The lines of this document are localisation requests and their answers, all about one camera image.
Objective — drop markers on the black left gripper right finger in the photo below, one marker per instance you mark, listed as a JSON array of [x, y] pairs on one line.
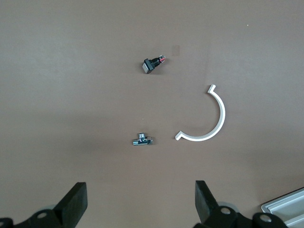
[[204, 202]]

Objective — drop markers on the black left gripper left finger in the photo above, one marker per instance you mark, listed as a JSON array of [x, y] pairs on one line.
[[71, 204]]

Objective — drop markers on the white drawer cabinet housing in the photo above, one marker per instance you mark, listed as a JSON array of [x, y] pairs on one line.
[[280, 198]]

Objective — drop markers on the chrome tee fitting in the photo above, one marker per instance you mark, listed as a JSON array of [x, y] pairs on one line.
[[142, 140]]

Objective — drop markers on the black square switch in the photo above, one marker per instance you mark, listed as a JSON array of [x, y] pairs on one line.
[[148, 66]]

